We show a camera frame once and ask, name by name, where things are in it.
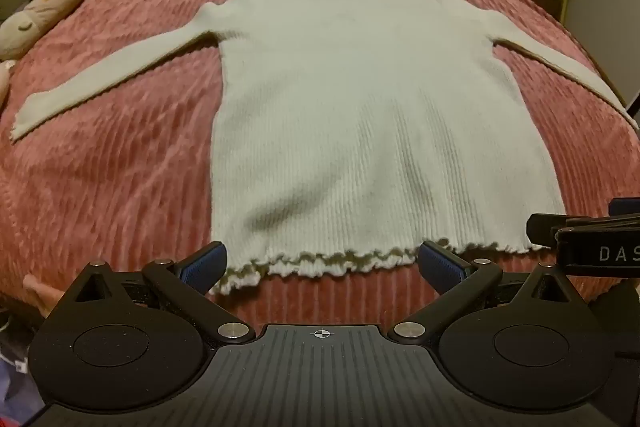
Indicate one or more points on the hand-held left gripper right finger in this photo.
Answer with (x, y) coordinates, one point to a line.
(441, 265)

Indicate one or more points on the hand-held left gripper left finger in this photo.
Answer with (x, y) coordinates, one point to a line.
(204, 265)

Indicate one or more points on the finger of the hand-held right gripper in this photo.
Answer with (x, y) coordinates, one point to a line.
(575, 223)

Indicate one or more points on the white ribbed knit sweater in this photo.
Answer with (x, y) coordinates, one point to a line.
(350, 107)

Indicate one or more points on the pink ribbed bedspread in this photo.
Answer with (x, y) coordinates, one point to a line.
(125, 167)

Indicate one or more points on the dark patterned cloth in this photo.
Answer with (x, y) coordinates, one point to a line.
(15, 357)

